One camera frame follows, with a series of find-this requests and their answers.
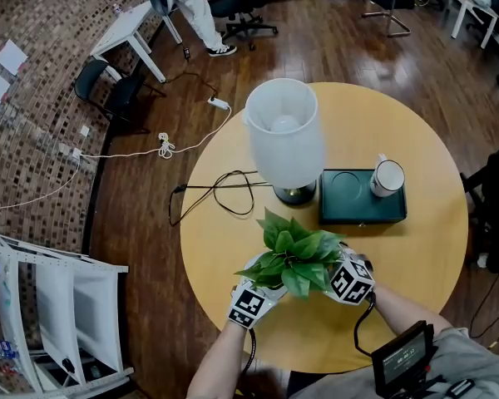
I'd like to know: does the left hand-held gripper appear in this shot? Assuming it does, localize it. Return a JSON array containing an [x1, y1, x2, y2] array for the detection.
[[227, 275, 289, 330]]

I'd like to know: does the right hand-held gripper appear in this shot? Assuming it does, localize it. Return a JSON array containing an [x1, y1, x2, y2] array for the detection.
[[327, 245, 378, 307]]

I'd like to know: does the green plant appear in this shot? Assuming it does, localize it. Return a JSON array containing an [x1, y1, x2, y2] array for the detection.
[[234, 207, 348, 300]]

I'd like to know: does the person's left forearm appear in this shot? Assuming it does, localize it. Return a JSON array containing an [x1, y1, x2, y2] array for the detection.
[[185, 321, 251, 399]]

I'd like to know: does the person's right forearm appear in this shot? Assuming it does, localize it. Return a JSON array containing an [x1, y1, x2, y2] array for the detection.
[[371, 283, 455, 345]]

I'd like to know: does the dark green box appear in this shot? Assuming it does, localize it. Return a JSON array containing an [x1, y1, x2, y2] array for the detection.
[[317, 168, 409, 226]]

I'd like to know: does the black chest monitor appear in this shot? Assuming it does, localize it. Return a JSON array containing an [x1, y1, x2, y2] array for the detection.
[[370, 319, 437, 399]]

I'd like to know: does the white mug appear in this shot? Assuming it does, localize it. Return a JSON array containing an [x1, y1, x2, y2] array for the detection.
[[369, 153, 407, 200]]

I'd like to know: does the person's grey shirt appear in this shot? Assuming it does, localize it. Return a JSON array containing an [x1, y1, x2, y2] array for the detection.
[[289, 326, 499, 399]]

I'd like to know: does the white shade table lamp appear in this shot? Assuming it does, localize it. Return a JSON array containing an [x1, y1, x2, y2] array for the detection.
[[242, 77, 327, 206]]

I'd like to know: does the white metal shelf rack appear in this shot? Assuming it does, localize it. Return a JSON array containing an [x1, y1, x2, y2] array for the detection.
[[0, 228, 135, 399]]

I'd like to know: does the black folding chair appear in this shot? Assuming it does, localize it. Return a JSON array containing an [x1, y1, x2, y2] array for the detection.
[[73, 57, 168, 135]]

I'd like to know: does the black cantilever chair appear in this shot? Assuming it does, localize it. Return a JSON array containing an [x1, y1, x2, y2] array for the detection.
[[358, 0, 417, 39]]

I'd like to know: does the black swivel office chair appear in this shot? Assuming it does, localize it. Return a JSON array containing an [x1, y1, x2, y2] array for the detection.
[[206, 0, 280, 52]]

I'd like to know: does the white office desk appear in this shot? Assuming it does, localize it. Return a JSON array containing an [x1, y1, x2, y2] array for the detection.
[[417, 0, 499, 50]]

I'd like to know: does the small white table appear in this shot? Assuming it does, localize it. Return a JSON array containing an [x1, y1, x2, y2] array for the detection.
[[88, 0, 185, 85]]

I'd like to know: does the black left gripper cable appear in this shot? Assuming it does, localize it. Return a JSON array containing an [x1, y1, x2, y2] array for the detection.
[[237, 327, 259, 384]]

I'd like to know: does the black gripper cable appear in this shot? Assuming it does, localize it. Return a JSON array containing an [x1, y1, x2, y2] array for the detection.
[[237, 327, 259, 384], [353, 292, 378, 357]]

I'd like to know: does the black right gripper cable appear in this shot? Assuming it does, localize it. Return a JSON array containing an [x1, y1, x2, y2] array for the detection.
[[353, 292, 378, 357]]

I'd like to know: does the black lamp cable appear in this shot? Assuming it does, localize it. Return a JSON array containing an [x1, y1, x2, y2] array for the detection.
[[167, 169, 276, 229]]

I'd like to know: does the black floor cable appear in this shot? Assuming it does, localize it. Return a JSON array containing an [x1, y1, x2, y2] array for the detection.
[[468, 271, 499, 341]]

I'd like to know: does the white power strip cable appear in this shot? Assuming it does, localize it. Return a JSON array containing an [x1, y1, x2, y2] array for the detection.
[[78, 103, 234, 160]]

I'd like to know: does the thin white cable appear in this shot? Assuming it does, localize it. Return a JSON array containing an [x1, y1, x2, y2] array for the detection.
[[0, 157, 82, 213]]

